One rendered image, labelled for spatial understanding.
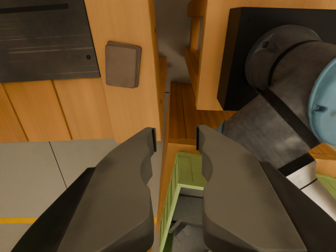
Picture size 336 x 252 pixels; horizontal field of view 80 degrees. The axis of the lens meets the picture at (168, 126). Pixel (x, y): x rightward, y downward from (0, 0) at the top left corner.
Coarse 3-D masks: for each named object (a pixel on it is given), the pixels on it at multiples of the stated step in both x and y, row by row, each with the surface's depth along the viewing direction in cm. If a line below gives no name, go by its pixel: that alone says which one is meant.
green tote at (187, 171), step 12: (180, 156) 72; (192, 156) 73; (180, 168) 66; (192, 168) 67; (180, 180) 61; (192, 180) 62; (204, 180) 63; (324, 180) 75; (168, 192) 81; (168, 204) 75; (168, 216) 67; (168, 228) 69; (168, 240) 86
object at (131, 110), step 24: (96, 0) 43; (120, 0) 43; (144, 0) 43; (96, 24) 45; (120, 24) 45; (144, 24) 45; (96, 48) 48; (144, 48) 48; (144, 72) 50; (120, 96) 53; (144, 96) 53; (120, 120) 57; (144, 120) 57
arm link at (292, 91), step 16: (304, 48) 31; (320, 48) 29; (288, 64) 32; (304, 64) 29; (320, 64) 26; (272, 80) 36; (288, 80) 29; (304, 80) 27; (320, 80) 25; (272, 96) 30; (288, 96) 28; (304, 96) 27; (320, 96) 24; (288, 112) 28; (304, 112) 27; (320, 112) 25; (304, 128) 27; (320, 128) 26
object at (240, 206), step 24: (216, 144) 10; (216, 168) 8; (240, 168) 8; (216, 192) 7; (240, 192) 7; (264, 192) 7; (216, 216) 6; (240, 216) 6; (264, 216) 6; (288, 216) 6; (216, 240) 7; (240, 240) 6; (264, 240) 6; (288, 240) 6
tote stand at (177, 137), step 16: (176, 96) 116; (192, 96) 119; (176, 112) 97; (192, 112) 99; (208, 112) 101; (224, 112) 103; (176, 128) 83; (192, 128) 84; (176, 144) 73; (192, 144) 74; (320, 144) 85; (320, 160) 75; (160, 176) 123; (160, 192) 91; (160, 208) 90
